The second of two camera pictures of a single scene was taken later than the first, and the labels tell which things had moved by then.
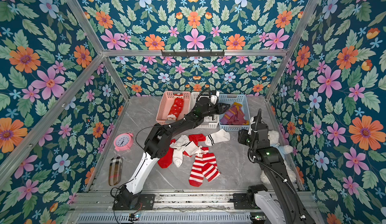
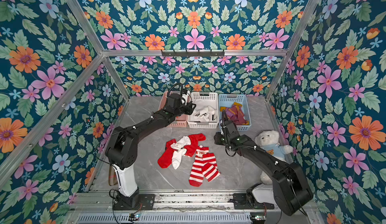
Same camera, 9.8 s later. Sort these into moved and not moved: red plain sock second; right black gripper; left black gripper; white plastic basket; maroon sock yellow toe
Moved: left black gripper; right black gripper
Not moved: red plain sock second; maroon sock yellow toe; white plastic basket
